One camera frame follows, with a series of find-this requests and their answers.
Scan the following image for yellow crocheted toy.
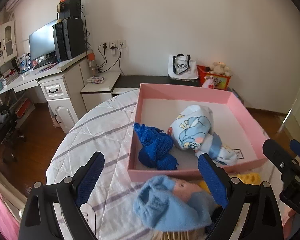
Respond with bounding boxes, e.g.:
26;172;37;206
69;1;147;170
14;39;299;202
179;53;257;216
197;172;261;194

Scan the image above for bag of cotton swabs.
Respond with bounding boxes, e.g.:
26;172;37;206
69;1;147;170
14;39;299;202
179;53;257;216
152;228;205;240

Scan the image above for blue cartoon baby garment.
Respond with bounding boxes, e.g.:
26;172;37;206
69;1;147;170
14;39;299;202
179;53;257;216
167;105;237;166

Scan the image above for light blue fleece hat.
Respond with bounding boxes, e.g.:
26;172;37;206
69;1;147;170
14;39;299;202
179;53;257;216
133;176;217;232

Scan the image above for dark blue knitted cloth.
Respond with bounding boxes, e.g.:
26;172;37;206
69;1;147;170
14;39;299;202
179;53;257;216
134;122;178;171

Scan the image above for pink shallow cardboard box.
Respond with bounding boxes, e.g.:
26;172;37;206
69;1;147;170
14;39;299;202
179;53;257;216
127;83;268;182

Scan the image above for striped quilted table cover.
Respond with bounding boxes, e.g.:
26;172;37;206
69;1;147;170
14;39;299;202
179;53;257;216
45;88;291;240

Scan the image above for pink bedding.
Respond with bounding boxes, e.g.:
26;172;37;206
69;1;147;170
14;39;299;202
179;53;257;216
0;193;19;240

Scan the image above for low black white bench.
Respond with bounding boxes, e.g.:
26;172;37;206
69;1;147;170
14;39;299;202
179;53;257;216
81;72;199;111

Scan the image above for pink plush bunny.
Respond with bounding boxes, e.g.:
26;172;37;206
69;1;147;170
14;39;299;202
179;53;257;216
202;75;215;89

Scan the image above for red toy storage box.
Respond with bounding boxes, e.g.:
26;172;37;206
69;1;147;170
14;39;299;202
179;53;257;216
197;65;231;90

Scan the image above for black office chair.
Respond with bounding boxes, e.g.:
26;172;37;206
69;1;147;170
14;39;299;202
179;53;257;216
0;104;26;164

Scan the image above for white desk with drawers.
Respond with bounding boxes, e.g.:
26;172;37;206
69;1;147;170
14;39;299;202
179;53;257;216
0;51;90;133

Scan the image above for cream plush sheep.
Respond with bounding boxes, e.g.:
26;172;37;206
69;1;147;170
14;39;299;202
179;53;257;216
209;62;231;76

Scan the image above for white tote bag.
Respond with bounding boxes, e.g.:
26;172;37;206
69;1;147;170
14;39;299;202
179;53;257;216
167;54;198;80

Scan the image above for black computer tower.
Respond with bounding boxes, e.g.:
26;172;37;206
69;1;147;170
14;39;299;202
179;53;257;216
52;18;86;62

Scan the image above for black computer monitor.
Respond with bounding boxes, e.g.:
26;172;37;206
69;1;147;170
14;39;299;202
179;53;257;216
29;20;57;61

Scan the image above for white glass door cabinet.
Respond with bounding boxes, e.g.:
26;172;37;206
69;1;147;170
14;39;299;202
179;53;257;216
0;21;17;67

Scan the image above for black speaker box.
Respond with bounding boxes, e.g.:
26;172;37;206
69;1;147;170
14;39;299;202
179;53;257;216
57;0;81;20

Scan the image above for wall power outlets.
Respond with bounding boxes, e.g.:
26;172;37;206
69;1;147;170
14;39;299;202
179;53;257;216
101;40;127;56

